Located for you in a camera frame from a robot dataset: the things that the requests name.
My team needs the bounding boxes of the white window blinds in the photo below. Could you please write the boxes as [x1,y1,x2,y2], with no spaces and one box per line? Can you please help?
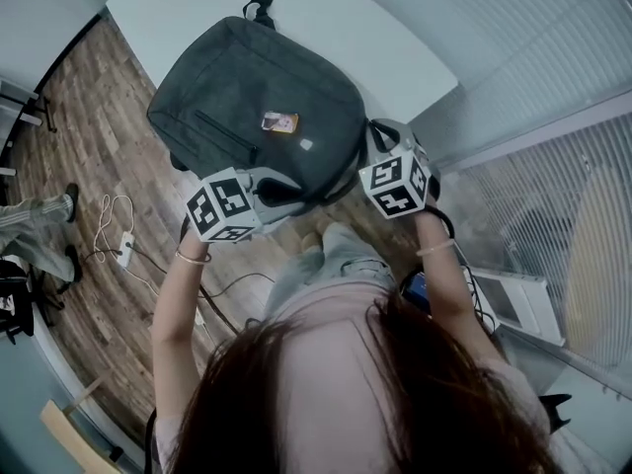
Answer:
[429,0,632,394]

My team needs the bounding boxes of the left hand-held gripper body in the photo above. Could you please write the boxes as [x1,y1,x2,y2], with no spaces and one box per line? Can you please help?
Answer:
[185,166,264,244]

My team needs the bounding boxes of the black waist recorder box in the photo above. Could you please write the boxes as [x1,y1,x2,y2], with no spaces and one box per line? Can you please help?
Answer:
[400,270,432,315]

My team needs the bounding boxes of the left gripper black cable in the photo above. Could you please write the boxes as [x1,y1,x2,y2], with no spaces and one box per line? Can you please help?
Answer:
[144,406,160,474]

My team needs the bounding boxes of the whiteboard stand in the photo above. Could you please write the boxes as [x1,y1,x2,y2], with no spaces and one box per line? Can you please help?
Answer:
[0,79,59,135]

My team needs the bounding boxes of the pale right wrist bracelet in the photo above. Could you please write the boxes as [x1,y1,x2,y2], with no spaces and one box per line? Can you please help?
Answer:
[416,238,455,258]

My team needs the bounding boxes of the thin left wrist bangle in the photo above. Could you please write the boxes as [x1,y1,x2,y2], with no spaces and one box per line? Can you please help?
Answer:
[175,248,212,266]

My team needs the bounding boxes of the person's light jeans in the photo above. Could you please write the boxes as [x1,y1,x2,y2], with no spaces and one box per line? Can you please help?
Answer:
[264,222,396,320]

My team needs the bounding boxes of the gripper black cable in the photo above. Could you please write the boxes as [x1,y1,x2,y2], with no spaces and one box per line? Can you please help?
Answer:
[144,406,160,474]
[425,204,456,240]

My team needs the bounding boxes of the dark grey backpack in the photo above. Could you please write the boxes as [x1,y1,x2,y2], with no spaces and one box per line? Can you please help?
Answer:
[146,0,369,204]

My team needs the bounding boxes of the person's left forearm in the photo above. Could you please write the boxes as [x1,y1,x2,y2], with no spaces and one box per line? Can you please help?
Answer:
[150,229,213,419]

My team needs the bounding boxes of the thin black floor cable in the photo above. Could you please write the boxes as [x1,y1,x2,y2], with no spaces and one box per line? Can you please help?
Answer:
[81,244,277,325]

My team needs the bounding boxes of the person's pale pink shirt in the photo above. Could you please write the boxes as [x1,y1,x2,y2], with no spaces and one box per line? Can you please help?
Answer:
[152,283,549,474]

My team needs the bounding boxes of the white power strip with cable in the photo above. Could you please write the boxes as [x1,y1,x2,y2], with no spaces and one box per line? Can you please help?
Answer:
[92,194,162,295]

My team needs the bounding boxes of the person's right forearm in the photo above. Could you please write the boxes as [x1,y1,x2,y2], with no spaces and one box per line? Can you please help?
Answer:
[412,212,500,364]

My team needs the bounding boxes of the white cabinet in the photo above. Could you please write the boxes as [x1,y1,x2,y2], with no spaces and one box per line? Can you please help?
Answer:
[466,267,568,349]

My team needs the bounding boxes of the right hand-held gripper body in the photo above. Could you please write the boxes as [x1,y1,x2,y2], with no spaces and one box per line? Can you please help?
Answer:
[358,143,443,220]

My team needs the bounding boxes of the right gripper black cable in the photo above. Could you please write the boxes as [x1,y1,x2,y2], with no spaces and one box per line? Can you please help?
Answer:
[425,204,456,240]

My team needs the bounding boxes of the black office chair white print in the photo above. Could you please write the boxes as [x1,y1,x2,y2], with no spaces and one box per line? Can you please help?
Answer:
[0,259,65,346]

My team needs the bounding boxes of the plain black office chair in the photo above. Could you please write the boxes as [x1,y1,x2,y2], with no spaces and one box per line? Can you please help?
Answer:
[537,391,574,435]

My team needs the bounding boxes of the small colourful card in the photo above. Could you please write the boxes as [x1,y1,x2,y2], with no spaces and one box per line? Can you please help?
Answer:
[261,111,301,134]

